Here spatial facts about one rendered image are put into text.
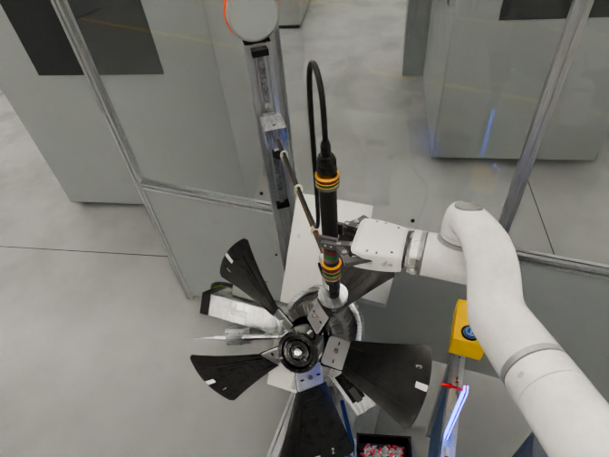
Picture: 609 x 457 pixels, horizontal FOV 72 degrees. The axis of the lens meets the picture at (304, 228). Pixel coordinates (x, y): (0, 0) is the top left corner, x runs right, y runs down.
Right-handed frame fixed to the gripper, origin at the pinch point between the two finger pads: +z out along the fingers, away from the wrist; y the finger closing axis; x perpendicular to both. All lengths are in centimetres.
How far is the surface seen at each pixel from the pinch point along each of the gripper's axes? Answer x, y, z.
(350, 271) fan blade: -28.7, 14.5, 0.0
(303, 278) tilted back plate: -51, 25, 20
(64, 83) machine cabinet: -55, 137, 229
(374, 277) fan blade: -26.2, 12.5, -7.1
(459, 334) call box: -59, 23, -33
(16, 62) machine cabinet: -39, 131, 255
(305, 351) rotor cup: -42.9, -4.6, 7.3
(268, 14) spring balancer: 22, 58, 36
